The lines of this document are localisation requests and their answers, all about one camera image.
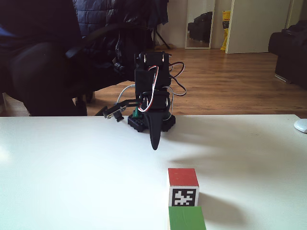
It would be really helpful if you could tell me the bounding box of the green wooden cube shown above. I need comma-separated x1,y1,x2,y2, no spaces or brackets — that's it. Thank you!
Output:
167,206,207,230

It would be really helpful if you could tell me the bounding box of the red cube with marker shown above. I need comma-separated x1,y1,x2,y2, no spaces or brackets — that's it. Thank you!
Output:
166,168,200,207

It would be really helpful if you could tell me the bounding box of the black office chair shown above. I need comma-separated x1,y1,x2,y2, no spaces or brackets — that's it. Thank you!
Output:
64,23,155,104

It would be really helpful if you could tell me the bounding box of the white framed mirror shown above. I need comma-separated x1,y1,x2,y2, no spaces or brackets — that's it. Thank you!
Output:
184,0,216,50

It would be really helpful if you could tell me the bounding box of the dark hanging jacket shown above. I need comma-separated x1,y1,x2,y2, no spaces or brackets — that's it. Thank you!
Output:
76,0,169,85

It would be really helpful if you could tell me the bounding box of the yellow bag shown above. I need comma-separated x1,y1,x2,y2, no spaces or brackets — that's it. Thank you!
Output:
220,10,232,52

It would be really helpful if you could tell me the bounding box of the white door panel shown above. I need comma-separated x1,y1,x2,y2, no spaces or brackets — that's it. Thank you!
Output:
225,0,302,55

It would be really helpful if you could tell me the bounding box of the person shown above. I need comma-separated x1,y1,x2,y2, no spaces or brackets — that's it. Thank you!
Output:
0,0,88,117

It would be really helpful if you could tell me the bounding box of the black sofa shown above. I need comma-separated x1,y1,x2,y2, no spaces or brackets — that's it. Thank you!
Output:
268,20,307,91

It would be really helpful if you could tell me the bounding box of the white rounded object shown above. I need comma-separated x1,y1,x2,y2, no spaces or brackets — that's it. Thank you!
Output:
293,118,307,133

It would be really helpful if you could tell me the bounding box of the red white servo cable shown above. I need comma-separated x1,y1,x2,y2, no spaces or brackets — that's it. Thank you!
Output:
141,65,160,113

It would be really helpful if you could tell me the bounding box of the grey camera cable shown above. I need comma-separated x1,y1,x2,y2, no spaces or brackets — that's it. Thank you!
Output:
117,84,136,104

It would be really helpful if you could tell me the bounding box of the black camera on bracket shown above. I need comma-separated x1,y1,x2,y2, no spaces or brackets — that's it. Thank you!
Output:
103,98,142,123

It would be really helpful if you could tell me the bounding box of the black white looped cable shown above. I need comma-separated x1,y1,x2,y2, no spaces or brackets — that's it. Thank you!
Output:
168,61,188,98

